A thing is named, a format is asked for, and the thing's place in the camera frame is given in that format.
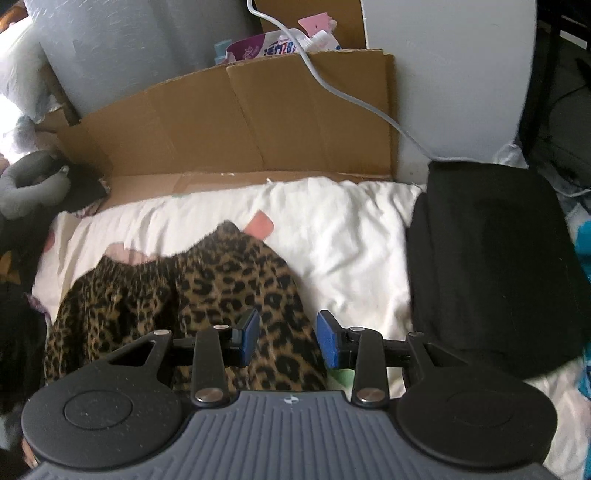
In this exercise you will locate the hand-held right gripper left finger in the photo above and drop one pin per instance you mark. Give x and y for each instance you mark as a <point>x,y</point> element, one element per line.
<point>251,332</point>

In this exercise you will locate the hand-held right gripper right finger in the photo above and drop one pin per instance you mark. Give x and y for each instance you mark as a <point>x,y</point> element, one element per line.
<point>328,341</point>

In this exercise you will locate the leopard print skirt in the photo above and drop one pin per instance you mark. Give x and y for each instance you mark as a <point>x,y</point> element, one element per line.
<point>221,286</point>

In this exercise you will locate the cream printed blanket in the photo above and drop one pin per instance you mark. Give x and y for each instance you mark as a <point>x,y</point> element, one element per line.
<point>346,240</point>

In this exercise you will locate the folded black garment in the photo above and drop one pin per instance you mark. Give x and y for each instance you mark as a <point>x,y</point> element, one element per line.
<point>485,258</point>

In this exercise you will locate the flattened cardboard sheet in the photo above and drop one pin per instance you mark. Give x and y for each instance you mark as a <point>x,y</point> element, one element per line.
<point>277,120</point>

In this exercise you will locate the black cloth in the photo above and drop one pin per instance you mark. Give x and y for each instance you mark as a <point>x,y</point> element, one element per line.
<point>85,184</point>

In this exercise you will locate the crumpled black garment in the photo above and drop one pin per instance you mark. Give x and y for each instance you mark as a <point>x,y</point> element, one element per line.
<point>18,346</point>

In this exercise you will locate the teal printed blanket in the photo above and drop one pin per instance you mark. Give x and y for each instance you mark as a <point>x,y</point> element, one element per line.
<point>584,369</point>

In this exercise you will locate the grey plush toy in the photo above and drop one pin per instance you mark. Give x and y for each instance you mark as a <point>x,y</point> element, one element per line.
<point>27,194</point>

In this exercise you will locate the grey upright mattress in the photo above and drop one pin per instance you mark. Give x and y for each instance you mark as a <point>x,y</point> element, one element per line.
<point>138,46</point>

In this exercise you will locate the pink paper tag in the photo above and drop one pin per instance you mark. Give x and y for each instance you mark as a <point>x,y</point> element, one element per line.
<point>316,21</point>

